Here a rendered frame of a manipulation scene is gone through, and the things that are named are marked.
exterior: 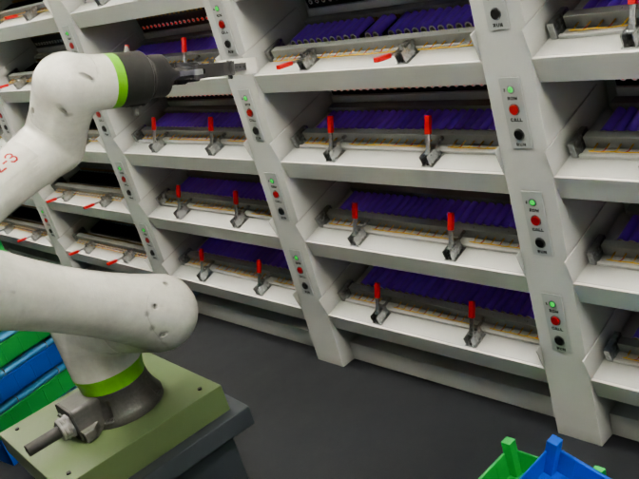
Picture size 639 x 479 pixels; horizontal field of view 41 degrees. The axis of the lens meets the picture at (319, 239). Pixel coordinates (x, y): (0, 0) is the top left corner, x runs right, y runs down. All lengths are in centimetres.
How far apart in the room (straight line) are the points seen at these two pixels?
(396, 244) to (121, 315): 70
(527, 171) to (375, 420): 72
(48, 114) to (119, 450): 56
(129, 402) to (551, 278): 77
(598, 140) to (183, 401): 83
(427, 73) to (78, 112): 59
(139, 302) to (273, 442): 72
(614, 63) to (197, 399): 88
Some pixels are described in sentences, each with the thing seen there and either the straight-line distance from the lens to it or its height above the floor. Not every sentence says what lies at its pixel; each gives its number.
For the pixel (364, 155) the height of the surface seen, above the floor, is 56.
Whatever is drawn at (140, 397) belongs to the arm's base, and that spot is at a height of 36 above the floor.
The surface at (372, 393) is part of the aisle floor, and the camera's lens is 200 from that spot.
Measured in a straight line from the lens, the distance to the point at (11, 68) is 311.
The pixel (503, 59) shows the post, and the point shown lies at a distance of 141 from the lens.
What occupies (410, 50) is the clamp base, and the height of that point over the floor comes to 77.
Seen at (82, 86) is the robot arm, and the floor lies 90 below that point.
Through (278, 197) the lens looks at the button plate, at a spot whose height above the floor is 46.
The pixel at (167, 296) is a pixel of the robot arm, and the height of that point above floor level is 56.
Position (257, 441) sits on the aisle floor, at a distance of 198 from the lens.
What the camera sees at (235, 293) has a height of 15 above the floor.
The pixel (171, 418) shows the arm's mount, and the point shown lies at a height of 33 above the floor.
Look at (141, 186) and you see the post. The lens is 252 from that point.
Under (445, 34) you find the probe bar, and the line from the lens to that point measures 153.
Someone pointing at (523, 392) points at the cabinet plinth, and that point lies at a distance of 182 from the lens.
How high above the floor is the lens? 108
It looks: 22 degrees down
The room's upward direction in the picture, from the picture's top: 17 degrees counter-clockwise
